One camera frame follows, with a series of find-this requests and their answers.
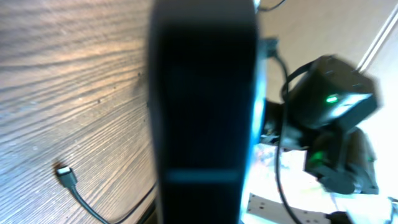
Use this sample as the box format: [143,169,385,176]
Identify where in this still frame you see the Galaxy S24+ smartphone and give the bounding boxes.
[147,0,266,224]

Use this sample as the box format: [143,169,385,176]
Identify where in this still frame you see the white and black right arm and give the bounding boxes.
[261,55,379,195]

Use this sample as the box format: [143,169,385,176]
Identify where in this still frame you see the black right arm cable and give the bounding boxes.
[257,37,304,224]

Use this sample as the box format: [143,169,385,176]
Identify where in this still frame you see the black USB charging cable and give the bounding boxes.
[55,166,158,224]

